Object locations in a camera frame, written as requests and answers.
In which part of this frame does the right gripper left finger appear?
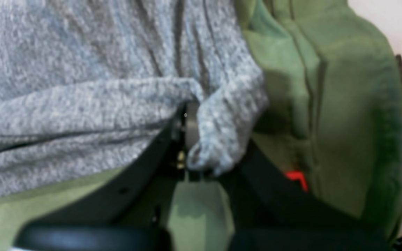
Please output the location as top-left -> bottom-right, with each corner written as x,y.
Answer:
13,102 -> 199,251

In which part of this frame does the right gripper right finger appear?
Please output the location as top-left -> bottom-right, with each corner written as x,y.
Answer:
219,141 -> 392,251

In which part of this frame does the grey heathered T-shirt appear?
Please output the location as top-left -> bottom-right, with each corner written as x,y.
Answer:
0,0 -> 268,197

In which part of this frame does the orange black clamp left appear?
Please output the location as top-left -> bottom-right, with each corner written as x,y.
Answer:
285,170 -> 308,192

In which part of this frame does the green table cloth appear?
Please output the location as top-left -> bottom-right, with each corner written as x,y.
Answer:
0,0 -> 402,251

